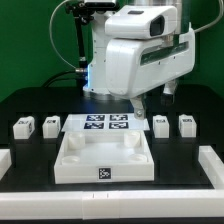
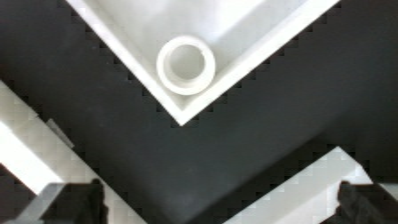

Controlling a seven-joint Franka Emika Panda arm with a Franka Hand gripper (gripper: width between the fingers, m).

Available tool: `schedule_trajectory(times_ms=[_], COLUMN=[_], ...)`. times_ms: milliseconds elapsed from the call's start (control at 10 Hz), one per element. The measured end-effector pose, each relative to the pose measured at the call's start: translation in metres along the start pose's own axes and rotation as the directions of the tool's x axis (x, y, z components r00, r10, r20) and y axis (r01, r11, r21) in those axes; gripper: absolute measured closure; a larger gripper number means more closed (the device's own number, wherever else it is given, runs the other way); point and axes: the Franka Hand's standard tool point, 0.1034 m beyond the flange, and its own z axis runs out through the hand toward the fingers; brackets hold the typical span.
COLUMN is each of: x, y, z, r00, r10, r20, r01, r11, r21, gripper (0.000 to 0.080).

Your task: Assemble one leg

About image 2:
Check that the white front fence bar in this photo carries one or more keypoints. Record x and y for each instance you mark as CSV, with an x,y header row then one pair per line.
x,y
44,163

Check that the white right fence bar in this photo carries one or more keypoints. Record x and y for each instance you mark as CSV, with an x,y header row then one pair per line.
x,y
300,202

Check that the white fence bar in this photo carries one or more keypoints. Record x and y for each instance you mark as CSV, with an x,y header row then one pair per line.
x,y
300,202
44,163

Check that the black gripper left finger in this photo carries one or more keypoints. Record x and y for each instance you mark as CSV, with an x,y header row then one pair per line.
x,y
67,204

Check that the white square tabletop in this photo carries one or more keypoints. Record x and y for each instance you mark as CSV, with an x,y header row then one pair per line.
x,y
192,42

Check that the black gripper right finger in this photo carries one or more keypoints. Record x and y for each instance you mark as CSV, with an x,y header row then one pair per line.
x,y
367,205

